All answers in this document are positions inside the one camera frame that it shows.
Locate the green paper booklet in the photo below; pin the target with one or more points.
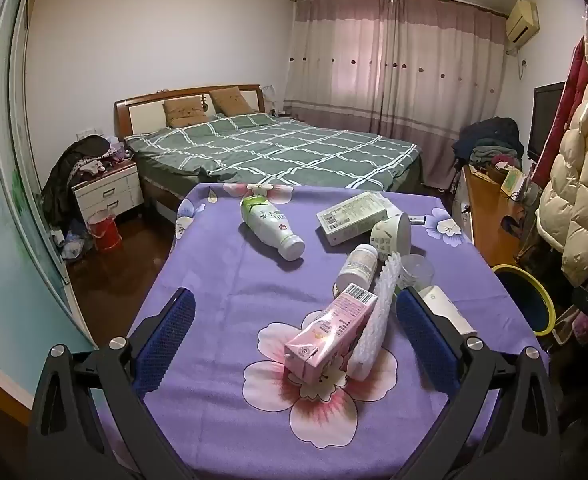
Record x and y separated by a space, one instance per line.
512 181

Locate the brown patterned handbag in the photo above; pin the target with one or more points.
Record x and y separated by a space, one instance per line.
528 250

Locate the white foam net sleeve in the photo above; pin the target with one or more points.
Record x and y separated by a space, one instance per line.
381 300

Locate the white green cardboard box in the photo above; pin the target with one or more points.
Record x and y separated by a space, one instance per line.
349 217

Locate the folded clothes pile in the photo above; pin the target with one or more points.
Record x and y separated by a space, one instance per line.
489 140

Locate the green checked duvet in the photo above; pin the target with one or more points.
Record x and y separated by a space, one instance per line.
299 150

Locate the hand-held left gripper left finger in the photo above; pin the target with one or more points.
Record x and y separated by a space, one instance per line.
166 340

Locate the black television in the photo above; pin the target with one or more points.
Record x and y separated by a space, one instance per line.
544 120

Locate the plastic bags pile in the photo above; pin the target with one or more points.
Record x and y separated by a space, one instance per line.
69 245

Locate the wardrobe sliding door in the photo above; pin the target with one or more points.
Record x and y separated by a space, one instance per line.
4 210

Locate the small grey box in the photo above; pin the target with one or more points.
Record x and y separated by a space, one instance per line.
417 219

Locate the wooden bed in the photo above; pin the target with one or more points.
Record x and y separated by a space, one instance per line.
144 112

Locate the white nightstand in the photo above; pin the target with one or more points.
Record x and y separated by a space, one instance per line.
106 192

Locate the clear plastic cup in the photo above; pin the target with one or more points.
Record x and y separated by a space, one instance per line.
416 270

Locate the white pill bottle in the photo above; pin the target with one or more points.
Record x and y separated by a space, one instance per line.
356 267

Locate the purple floral tablecloth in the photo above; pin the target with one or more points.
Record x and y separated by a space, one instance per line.
234 280

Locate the pink curtain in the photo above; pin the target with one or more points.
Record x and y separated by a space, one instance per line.
384 75

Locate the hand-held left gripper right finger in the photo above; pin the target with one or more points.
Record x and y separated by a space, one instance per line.
426 340

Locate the brown pillow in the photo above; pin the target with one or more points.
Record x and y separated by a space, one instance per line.
184 112
231 101

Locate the red bucket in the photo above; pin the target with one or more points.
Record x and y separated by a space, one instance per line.
105 232

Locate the white green plastic bottle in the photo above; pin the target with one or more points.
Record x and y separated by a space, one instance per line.
269 225

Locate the beige air conditioner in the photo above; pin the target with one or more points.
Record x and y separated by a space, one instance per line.
521 22

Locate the white tube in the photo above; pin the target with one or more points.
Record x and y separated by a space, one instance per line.
449 307

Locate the wooden desk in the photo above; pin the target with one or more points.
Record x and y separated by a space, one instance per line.
489 215

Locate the yellow rimmed trash bin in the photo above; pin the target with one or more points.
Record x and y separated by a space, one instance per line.
519 295

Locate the pink drink carton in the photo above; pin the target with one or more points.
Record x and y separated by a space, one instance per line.
324 335

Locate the dark clothes pile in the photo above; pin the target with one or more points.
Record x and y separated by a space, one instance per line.
79 155

